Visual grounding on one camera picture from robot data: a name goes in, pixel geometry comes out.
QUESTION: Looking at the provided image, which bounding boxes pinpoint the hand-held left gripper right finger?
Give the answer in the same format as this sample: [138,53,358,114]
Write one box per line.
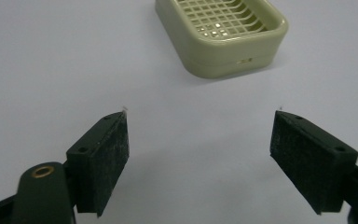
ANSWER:
[269,110,358,216]

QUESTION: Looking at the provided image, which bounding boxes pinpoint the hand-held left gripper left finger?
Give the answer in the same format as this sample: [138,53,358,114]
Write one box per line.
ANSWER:
[65,111,131,218]

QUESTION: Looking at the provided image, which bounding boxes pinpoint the pale green soap dish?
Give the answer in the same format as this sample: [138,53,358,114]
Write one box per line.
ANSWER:
[155,0,290,79]

